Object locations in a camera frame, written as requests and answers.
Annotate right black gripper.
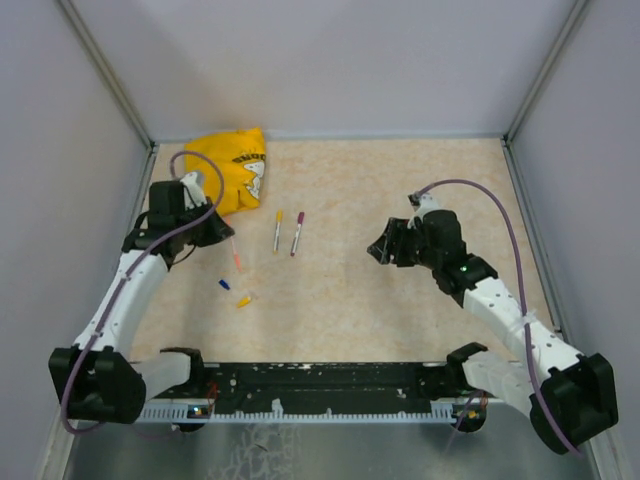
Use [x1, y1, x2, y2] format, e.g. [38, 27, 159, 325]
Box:
[368, 216, 442, 270]

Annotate orange white pen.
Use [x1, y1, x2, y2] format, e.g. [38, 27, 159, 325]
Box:
[231, 238, 243, 273]

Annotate white pen yellow tip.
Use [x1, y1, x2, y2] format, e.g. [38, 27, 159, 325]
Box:
[272, 219, 282, 254]

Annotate white pen red marks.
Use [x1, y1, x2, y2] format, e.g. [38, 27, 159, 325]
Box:
[290, 222, 302, 257]

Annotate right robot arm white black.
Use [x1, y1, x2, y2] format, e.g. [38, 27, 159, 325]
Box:
[367, 210, 619, 454]

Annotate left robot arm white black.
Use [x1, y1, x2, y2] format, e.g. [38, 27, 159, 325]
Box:
[48, 173, 234, 434]

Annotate blue pen cap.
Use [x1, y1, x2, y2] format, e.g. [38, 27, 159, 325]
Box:
[218, 279, 231, 291]

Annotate yellow folded shirt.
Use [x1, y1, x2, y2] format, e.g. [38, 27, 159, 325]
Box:
[185, 127, 267, 217]

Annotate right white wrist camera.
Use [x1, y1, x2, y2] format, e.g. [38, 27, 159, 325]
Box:
[407, 192, 442, 229]

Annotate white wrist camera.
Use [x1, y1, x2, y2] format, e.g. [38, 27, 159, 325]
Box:
[180, 170, 208, 210]
[407, 192, 442, 229]

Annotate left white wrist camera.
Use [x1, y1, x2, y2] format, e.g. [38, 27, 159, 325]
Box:
[180, 170, 208, 210]

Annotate aluminium frame side rail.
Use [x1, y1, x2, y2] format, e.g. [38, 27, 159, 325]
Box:
[501, 136, 571, 341]

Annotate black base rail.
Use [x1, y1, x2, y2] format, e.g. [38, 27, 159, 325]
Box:
[159, 362, 471, 415]

